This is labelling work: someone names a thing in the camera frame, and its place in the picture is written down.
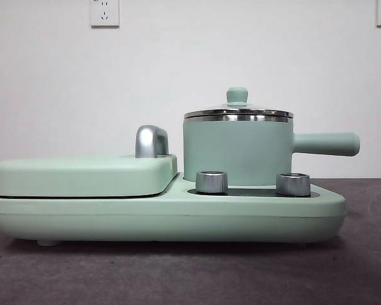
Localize green pot with handle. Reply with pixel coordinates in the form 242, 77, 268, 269
183, 115, 361, 187

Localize green breakfast machine base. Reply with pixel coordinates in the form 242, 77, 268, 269
0, 171, 347, 247

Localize silver control knob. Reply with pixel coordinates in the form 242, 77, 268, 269
195, 170, 229, 194
275, 173, 312, 196

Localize silver griddle cover handle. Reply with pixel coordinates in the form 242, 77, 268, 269
135, 125, 170, 159

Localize glass lid with green knob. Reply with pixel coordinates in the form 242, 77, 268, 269
182, 87, 295, 120

